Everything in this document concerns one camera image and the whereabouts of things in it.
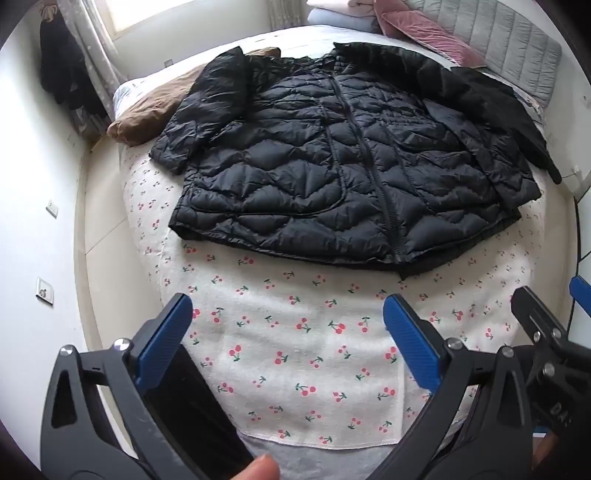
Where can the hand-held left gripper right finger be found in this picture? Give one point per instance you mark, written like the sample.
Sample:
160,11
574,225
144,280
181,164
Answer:
411,344

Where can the grey quilted headboard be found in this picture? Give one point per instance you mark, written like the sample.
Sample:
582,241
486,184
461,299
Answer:
508,46

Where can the person's right hand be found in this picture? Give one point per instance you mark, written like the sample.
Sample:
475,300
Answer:
544,459

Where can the black puffer jacket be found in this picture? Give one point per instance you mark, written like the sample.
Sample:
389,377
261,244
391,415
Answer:
300,184

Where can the light blue folded blanket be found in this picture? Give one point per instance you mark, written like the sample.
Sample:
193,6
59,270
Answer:
337,21

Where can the person's left hand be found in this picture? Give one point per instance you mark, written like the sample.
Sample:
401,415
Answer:
258,470

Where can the cherry print blanket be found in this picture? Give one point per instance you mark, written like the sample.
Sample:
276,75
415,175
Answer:
300,346

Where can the white folded blanket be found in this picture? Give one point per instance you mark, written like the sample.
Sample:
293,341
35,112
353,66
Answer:
328,3

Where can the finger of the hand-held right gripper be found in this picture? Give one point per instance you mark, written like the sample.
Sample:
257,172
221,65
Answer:
581,297
542,323

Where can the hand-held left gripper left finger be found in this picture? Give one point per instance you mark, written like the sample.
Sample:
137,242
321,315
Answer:
171,337

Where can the large pink quilted pillow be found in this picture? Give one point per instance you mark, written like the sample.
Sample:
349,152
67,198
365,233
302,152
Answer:
429,32

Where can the dotted grey curtain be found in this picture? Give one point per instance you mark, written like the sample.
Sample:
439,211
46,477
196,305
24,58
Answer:
92,55

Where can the white wall socket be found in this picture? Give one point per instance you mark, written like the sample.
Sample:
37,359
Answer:
52,208

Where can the small pink quilted pillow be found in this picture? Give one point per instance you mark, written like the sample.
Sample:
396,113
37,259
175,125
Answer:
392,11

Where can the striped grey curtain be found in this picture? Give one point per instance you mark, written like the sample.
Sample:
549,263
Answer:
284,11

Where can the brown garment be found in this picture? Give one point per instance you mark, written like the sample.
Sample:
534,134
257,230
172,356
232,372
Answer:
152,110

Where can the dark hanging clothes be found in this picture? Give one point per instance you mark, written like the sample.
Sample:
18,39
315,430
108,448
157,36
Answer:
64,69

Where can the white printed pillow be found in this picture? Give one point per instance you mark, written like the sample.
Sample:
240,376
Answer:
531,104

